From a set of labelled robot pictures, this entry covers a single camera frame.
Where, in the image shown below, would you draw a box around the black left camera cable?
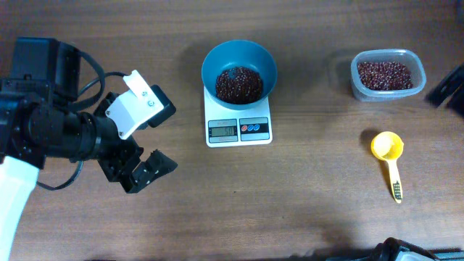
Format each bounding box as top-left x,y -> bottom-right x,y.
36,50 -> 128,191

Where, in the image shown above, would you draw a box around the clear plastic container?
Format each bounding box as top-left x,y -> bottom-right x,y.
350,49 -> 426,102

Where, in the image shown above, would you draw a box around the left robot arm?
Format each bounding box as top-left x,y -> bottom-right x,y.
1,37 -> 177,260

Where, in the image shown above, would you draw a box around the teal plastic bowl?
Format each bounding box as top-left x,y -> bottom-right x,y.
202,40 -> 278,110

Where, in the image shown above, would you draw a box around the white digital kitchen scale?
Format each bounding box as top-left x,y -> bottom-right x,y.
204,87 -> 273,148

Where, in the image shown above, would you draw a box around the yellow plastic measuring scoop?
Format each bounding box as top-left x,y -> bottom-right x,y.
370,131 -> 404,204

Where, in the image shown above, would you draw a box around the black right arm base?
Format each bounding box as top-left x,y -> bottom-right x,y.
368,237 -> 463,261

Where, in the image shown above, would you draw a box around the red beans in bowl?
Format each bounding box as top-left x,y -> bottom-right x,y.
215,67 -> 264,104

